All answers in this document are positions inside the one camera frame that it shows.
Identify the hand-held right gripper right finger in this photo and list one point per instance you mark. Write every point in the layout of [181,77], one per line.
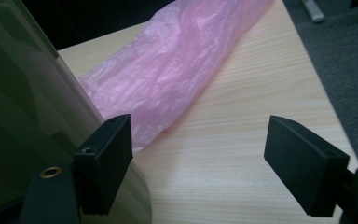
[304,168]

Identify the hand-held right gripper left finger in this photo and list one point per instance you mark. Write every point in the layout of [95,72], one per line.
[104,168]

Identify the pink plastic bag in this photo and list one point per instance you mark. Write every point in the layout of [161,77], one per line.
[167,77]

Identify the green ribbed bin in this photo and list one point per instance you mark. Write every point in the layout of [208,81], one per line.
[18,93]

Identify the white metal stand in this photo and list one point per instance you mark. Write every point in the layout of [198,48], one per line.
[313,11]

